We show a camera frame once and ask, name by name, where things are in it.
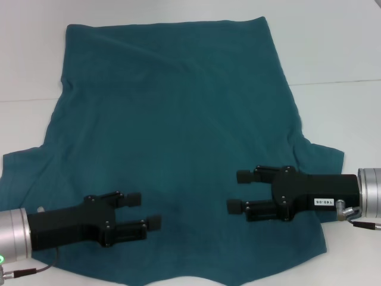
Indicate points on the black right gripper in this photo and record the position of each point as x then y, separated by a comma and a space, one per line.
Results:
312, 190

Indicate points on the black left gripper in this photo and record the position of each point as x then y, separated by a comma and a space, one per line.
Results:
68, 223

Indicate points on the teal blue t-shirt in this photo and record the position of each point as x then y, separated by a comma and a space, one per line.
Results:
178, 119

